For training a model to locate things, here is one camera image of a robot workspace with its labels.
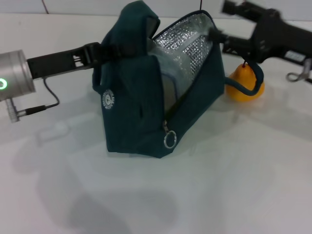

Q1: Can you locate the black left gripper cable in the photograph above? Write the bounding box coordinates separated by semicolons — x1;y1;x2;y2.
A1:
5;77;60;124

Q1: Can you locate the orange pear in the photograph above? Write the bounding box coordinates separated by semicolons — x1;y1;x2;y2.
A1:
225;59;266;103

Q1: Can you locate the silver right gripper cable plug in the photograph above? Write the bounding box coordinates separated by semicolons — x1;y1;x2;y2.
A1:
286;59;312;84

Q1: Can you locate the clear plastic lunch box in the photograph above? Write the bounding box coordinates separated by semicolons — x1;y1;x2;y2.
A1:
148;47;187;116

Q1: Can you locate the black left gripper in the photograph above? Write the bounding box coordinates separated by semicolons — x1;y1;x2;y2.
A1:
26;42;137;80

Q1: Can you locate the dark blue insulated lunch bag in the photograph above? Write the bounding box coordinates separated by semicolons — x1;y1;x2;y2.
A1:
92;0;265;159

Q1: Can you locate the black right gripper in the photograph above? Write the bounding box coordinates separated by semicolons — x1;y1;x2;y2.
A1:
208;0;312;65

